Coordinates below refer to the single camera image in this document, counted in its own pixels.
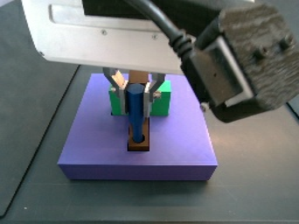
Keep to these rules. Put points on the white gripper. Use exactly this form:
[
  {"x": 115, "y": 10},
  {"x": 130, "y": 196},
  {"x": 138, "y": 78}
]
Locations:
[{"x": 71, "y": 37}]

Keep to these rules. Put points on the blue peg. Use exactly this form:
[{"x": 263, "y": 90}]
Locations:
[{"x": 135, "y": 107}]

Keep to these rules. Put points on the purple base board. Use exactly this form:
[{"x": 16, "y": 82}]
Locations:
[{"x": 181, "y": 151}]

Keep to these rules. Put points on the green block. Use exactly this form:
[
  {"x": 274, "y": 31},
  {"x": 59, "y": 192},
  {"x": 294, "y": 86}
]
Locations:
[{"x": 161, "y": 105}]

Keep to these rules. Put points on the brown L-shaped bracket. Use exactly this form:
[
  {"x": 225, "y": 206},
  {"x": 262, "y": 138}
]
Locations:
[{"x": 139, "y": 77}]

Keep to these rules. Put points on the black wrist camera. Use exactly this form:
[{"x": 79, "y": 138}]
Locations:
[{"x": 243, "y": 66}]

